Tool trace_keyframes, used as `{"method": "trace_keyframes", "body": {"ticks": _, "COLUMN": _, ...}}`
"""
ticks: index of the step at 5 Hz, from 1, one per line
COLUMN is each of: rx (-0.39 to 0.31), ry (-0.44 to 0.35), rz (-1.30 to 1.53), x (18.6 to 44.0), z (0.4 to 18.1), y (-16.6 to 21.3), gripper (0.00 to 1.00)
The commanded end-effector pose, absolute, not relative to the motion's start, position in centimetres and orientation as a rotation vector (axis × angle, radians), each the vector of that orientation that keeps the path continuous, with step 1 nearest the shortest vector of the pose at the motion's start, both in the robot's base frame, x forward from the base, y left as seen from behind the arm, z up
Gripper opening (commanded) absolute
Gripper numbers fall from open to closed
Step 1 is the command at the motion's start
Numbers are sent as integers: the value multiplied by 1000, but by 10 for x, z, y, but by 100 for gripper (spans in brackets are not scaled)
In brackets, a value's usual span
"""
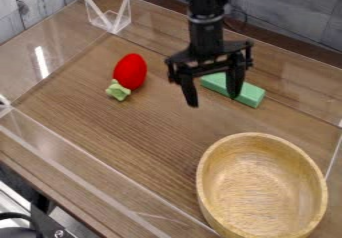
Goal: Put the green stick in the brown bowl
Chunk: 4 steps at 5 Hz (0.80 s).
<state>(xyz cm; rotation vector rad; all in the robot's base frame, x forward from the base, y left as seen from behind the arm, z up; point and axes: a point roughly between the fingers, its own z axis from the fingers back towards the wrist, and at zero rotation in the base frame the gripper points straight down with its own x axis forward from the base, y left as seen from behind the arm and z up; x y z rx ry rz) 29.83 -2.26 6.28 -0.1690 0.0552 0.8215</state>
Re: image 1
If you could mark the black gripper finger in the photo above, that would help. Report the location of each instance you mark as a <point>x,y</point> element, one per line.
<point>236,74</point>
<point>186,82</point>

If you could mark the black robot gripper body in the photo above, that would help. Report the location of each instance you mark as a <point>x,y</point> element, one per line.
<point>211,54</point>

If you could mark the green rectangular block stick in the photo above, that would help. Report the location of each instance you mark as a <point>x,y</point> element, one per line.
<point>252,94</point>

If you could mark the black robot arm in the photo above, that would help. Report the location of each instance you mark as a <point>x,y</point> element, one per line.
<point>204,8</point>

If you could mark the wooden brown bowl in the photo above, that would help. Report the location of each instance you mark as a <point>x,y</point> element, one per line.
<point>261,188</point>

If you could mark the red toy strawberry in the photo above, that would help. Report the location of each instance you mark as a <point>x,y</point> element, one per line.
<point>129,76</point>

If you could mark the black clamp under table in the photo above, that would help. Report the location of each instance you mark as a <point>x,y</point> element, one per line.
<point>41,226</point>

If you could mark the clear acrylic tray enclosure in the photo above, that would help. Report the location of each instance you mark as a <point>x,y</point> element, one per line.
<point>116,161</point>

